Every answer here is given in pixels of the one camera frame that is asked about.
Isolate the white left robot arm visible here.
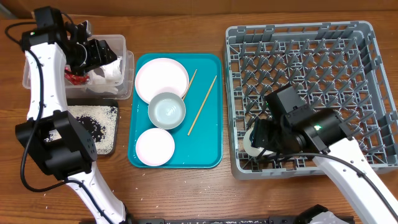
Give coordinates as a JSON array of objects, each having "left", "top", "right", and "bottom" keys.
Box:
[{"left": 15, "top": 6, "right": 134, "bottom": 223}]

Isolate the wooden chopstick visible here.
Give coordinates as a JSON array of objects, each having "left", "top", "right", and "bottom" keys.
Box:
[
  {"left": 182, "top": 69, "right": 197, "bottom": 100},
  {"left": 187, "top": 75, "right": 218, "bottom": 136}
]

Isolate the red foil wrapper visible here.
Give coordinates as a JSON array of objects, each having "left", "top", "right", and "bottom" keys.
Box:
[{"left": 64, "top": 67, "right": 90, "bottom": 85}]

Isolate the grey bowl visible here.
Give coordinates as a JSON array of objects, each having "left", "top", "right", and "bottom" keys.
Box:
[{"left": 148, "top": 92, "right": 186, "bottom": 130}]

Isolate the small white plate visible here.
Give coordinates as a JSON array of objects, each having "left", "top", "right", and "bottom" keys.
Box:
[{"left": 136, "top": 128, "right": 175, "bottom": 167}]

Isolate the white rice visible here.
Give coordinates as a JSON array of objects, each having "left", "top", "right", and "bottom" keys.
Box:
[{"left": 46, "top": 105, "right": 119, "bottom": 155}]

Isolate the white napkin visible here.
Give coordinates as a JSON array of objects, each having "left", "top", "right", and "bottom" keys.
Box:
[{"left": 88, "top": 57, "right": 123, "bottom": 95}]

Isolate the black rectangular tray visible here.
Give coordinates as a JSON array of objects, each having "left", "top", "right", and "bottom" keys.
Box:
[{"left": 43, "top": 98, "right": 119, "bottom": 156}]

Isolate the grey dishwasher rack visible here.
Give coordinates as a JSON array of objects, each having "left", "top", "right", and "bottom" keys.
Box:
[{"left": 224, "top": 21, "right": 397, "bottom": 180}]

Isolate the teal serving tray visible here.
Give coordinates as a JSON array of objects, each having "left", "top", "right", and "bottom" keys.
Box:
[{"left": 136, "top": 53, "right": 223, "bottom": 169}]

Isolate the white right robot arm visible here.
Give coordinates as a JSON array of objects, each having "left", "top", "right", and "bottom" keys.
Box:
[{"left": 243, "top": 84, "right": 397, "bottom": 223}]

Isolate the clear plastic bin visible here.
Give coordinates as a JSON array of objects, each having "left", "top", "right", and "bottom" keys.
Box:
[{"left": 21, "top": 32, "right": 133, "bottom": 106}]

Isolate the white paper cup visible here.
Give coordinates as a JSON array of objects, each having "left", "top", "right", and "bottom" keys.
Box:
[{"left": 243, "top": 129, "right": 274, "bottom": 157}]

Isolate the large white plate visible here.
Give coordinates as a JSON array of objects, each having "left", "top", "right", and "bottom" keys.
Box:
[{"left": 135, "top": 58, "right": 190, "bottom": 103}]

